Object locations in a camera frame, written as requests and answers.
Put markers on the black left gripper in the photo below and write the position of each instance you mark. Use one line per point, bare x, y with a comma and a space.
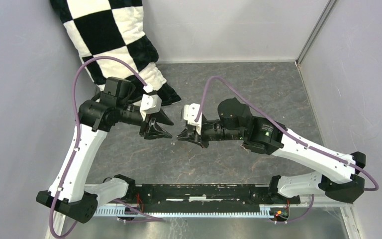
155, 132

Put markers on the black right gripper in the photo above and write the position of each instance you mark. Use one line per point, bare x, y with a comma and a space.
191, 134

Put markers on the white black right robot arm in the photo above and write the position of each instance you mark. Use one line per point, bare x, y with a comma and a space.
335, 175

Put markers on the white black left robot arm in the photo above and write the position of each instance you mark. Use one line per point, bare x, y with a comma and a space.
69, 194

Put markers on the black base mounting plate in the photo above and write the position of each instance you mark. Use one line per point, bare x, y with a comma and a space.
205, 198

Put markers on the black white checkered pillow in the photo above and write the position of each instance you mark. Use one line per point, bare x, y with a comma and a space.
114, 28

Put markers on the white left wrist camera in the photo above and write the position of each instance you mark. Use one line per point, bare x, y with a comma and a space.
150, 104

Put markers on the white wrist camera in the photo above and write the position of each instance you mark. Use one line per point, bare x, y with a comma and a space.
192, 118
150, 104

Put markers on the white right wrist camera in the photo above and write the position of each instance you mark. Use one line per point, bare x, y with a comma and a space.
192, 118

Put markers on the white slotted cable duct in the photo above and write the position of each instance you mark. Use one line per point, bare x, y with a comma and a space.
120, 211

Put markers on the aluminium corner frame post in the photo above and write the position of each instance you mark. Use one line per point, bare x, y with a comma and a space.
316, 31

